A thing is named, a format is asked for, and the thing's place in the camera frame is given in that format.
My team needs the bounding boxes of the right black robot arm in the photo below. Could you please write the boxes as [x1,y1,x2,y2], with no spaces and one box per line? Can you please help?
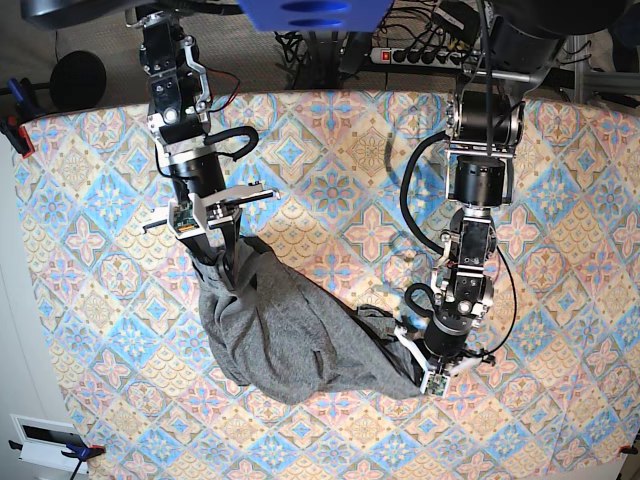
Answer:
[137,11,279,284]

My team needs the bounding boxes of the black round stool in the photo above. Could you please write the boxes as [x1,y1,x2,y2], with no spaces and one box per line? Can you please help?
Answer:
[49,51,107,112]

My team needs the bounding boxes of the black power strip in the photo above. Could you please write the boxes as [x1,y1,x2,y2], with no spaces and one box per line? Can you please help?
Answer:
[369,47,465,68]

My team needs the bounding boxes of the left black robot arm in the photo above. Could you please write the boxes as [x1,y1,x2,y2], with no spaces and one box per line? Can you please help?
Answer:
[395,1,564,397]

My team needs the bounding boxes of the patterned colourful tablecloth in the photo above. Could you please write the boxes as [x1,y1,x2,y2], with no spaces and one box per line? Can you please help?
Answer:
[13,92,639,479]

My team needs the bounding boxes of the orange blue corner clamp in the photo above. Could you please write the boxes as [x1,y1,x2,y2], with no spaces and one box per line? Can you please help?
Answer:
[8,440,105,479]

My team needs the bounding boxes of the white wall outlet box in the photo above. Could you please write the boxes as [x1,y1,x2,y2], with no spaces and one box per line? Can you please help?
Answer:
[10,414,84,473]

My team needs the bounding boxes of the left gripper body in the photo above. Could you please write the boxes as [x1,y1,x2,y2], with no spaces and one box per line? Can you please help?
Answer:
[395,315,496,398]

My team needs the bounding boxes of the red blue table clamp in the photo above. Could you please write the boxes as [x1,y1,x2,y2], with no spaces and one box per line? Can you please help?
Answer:
[1,78,41,158]

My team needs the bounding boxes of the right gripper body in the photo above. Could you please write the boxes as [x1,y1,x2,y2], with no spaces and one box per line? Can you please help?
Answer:
[142,182,279,287]

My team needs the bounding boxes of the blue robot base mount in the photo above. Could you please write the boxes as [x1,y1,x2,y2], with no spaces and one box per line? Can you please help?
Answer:
[238,0,393,33]

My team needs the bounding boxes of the grey t-shirt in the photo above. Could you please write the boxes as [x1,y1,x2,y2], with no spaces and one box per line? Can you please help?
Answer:
[192,237,421,405]

